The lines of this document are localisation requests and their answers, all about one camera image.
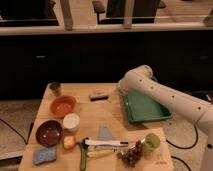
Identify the white round container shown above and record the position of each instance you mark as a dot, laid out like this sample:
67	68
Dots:
71	122

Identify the purple grape bunch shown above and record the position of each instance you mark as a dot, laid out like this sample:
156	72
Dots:
132	155

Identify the orange bowl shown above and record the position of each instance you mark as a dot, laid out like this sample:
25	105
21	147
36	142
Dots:
62	106

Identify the blue sponge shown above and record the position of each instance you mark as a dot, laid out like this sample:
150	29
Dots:
44	155

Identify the dark red bowl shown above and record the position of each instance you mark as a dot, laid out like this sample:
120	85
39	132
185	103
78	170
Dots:
49	133

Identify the yellow onion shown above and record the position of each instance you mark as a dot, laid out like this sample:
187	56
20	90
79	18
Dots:
69	142

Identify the green plastic tray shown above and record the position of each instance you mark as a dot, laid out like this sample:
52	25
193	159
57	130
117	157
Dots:
140	108

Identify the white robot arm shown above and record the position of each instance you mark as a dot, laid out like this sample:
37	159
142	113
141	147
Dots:
196	111

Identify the white marker pen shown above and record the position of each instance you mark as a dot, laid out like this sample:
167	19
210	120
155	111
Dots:
107	143

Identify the green apple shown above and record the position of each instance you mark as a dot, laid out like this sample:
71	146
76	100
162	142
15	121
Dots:
152	141

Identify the blue grey cloth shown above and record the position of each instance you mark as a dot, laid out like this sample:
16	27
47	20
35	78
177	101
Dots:
104	134

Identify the yellow corn cob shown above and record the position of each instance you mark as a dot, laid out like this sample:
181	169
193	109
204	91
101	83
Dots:
100	153

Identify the black whiteboard eraser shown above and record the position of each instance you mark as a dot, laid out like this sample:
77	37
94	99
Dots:
97	97

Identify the green cucumber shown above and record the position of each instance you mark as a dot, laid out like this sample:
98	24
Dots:
83	154

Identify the dark metal cup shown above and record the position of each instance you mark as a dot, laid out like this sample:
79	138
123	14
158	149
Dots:
55	87

